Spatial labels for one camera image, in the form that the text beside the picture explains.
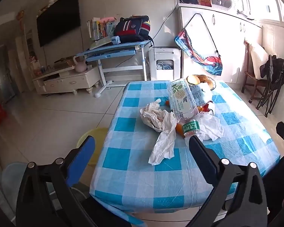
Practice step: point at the blue checked tablecloth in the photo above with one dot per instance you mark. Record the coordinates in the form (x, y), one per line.
(137, 170)

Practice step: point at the woven bread basket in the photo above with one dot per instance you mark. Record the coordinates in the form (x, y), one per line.
(213, 86)

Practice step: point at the red hanging ornament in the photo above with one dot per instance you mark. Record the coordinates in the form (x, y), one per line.
(20, 15)

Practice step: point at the black flat television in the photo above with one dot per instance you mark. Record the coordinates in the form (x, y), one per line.
(59, 16)

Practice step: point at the black folding chair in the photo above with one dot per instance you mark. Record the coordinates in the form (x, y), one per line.
(277, 71)

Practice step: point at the grey-green armchair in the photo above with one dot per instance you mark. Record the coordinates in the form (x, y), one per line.
(11, 182)

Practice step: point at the white cabinet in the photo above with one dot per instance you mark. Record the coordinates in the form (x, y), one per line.
(229, 28)

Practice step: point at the crushed bottle green label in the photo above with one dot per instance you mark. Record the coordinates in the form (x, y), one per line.
(191, 127)

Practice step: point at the flat cardboard box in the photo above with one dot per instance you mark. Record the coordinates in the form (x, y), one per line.
(64, 62)

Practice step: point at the grey seat cushion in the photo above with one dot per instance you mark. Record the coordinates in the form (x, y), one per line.
(220, 0)

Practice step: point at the blue white plastic packaging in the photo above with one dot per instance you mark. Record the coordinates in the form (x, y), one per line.
(202, 94)

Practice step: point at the pink kettlebell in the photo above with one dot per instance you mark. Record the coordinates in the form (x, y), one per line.
(80, 66)

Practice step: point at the white pillow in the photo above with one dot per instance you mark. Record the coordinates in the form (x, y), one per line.
(258, 56)

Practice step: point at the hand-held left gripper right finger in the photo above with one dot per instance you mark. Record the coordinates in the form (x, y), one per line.
(201, 158)

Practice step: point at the blue pencil sharpener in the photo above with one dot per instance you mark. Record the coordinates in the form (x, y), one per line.
(115, 40)

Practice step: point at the white air purifier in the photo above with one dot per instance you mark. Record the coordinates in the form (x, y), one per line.
(164, 59)

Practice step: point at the yellow plastic basin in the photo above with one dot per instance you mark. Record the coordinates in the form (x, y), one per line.
(99, 141)

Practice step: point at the red plastic stool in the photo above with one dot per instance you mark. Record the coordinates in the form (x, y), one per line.
(0, 112)

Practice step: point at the wooden chair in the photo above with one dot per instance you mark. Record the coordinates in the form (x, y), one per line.
(247, 75)

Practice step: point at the long white tissue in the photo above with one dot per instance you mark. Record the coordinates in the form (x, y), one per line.
(165, 144)

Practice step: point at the red and blue containers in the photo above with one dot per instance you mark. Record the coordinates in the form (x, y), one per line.
(39, 69)

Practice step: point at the navy red backpack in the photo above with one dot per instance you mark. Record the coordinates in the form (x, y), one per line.
(132, 29)

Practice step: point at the pale bread bun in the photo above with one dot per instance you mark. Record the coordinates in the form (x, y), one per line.
(193, 79)

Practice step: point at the green open booklet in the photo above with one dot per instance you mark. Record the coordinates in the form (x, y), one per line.
(100, 43)

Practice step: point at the plush toys on television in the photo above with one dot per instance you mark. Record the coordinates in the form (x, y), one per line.
(46, 7)

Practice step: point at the blue white study desk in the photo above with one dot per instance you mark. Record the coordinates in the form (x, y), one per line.
(113, 52)

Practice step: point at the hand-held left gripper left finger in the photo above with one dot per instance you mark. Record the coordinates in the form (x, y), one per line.
(85, 157)

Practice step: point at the colourful printed bag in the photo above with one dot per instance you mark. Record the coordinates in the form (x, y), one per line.
(198, 54)

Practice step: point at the red orange wrapper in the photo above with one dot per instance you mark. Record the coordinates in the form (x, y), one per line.
(205, 108)

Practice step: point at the brown bread bun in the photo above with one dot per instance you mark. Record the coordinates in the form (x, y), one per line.
(204, 78)

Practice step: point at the pink plush toy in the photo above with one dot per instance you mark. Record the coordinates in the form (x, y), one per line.
(107, 19)

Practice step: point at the white tissue pile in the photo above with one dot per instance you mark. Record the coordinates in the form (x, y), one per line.
(151, 117)

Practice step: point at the cream television cabinet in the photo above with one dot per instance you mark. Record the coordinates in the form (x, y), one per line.
(66, 80)

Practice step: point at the row of books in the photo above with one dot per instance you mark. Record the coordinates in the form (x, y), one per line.
(97, 29)

